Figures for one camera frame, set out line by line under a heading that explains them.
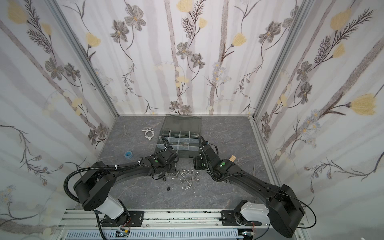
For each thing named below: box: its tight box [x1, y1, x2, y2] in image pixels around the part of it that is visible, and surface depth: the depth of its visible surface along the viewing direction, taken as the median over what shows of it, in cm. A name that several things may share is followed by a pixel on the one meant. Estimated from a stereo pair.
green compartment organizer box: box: [155, 114, 202, 159], surface depth 109 cm
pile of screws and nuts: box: [162, 169, 201, 190], surface depth 90 cm
